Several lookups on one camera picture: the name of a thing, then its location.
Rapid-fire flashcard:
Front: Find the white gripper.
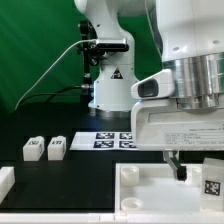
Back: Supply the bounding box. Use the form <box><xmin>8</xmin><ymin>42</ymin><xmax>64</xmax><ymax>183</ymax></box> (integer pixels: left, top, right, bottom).
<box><xmin>131</xmin><ymin>99</ymin><xmax>224</xmax><ymax>181</ymax></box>

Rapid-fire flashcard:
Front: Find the white square table top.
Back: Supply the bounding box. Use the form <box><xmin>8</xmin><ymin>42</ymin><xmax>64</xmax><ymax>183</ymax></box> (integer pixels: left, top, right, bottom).
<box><xmin>114</xmin><ymin>162</ymin><xmax>224</xmax><ymax>214</ymax></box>

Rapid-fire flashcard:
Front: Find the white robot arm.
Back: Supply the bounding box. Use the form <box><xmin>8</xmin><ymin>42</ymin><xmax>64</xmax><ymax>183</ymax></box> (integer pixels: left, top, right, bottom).
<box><xmin>74</xmin><ymin>0</ymin><xmax>224</xmax><ymax>180</ymax></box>

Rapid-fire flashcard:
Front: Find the white sheet with AprilTags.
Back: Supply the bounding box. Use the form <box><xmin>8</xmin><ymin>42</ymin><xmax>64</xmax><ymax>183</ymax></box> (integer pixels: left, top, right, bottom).
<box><xmin>70</xmin><ymin>132</ymin><xmax>136</xmax><ymax>150</ymax></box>

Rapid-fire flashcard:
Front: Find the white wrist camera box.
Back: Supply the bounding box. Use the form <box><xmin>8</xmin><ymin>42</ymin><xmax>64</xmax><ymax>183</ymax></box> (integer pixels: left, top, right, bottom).
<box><xmin>131</xmin><ymin>69</ymin><xmax>175</xmax><ymax>100</ymax></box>

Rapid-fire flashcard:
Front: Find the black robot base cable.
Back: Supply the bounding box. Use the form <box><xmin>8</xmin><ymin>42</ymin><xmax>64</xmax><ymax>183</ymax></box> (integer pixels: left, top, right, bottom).
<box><xmin>19</xmin><ymin>84</ymin><xmax>94</xmax><ymax>104</ymax></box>

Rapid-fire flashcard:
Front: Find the silver camera on stand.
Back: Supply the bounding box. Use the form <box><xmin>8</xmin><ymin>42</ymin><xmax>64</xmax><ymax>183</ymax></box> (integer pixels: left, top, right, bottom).
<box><xmin>96</xmin><ymin>38</ymin><xmax>129</xmax><ymax>52</ymax></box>

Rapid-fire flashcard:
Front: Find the black camera stand pole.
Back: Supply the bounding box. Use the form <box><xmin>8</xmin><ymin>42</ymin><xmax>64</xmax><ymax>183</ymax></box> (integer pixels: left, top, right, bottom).
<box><xmin>77</xmin><ymin>20</ymin><xmax>96</xmax><ymax>103</ymax></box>

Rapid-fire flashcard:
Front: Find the white cable behind robot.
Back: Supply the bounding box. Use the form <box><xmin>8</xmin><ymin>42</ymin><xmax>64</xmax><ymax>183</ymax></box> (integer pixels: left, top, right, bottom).
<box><xmin>143</xmin><ymin>0</ymin><xmax>164</xmax><ymax>54</ymax></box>

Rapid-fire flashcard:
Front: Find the grey camera cable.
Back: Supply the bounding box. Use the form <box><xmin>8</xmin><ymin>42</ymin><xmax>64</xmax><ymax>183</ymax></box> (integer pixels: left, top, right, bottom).
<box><xmin>14</xmin><ymin>38</ymin><xmax>98</xmax><ymax>111</ymax></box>

